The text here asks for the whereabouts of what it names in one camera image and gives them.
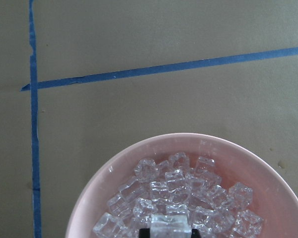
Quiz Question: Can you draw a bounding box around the pink bowl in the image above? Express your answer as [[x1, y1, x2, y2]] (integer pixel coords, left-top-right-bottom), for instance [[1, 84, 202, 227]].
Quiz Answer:
[[66, 133, 298, 238]]

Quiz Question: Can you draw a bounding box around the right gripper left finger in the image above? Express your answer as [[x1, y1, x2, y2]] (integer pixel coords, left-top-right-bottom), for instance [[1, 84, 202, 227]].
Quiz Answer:
[[138, 228, 150, 238]]

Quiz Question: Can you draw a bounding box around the pile of ice cubes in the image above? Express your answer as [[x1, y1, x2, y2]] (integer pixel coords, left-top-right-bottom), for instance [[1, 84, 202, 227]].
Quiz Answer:
[[92, 152, 263, 238]]

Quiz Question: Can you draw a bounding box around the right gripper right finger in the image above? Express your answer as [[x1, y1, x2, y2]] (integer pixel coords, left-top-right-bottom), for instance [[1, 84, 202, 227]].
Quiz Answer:
[[191, 229, 201, 238]]

